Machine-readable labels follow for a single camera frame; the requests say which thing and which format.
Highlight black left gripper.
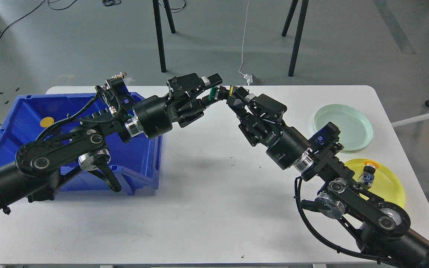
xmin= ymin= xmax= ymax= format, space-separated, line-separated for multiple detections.
xmin=132 ymin=73 xmax=223 ymax=139

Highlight yellow plate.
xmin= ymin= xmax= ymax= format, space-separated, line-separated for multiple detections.
xmin=344 ymin=158 xmax=406 ymax=208

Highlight green push button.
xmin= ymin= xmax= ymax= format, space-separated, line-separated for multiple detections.
xmin=208 ymin=86 xmax=231 ymax=102

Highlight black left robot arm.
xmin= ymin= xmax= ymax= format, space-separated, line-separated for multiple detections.
xmin=0 ymin=72 xmax=233 ymax=215

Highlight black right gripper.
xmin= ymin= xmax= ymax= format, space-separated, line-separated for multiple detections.
xmin=226 ymin=86 xmax=309 ymax=170

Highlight black tripod legs left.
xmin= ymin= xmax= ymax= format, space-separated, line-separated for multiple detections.
xmin=153 ymin=0 xmax=177 ymax=73

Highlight blue plastic storage bin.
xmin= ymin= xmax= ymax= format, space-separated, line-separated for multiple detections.
xmin=0 ymin=93 xmax=162 ymax=195

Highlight yellow push button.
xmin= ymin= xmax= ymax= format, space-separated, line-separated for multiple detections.
xmin=355 ymin=161 xmax=379 ymax=190
xmin=39 ymin=117 xmax=55 ymax=128

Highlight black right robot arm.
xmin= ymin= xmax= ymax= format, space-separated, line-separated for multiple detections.
xmin=210 ymin=86 xmax=429 ymax=268

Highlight black tripod legs right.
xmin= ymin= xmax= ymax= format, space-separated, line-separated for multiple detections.
xmin=282 ymin=0 xmax=309 ymax=77

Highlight white cable with plug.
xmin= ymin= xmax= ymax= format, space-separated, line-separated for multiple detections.
xmin=238 ymin=0 xmax=255 ymax=86

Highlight black tripod legs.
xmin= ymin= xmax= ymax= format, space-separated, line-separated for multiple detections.
xmin=282 ymin=0 xmax=309 ymax=77
xmin=153 ymin=0 xmax=177 ymax=73

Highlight black floor cable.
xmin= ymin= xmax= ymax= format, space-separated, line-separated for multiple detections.
xmin=0 ymin=0 xmax=79 ymax=60

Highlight pale green plate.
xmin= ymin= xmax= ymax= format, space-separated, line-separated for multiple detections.
xmin=313 ymin=104 xmax=374 ymax=151

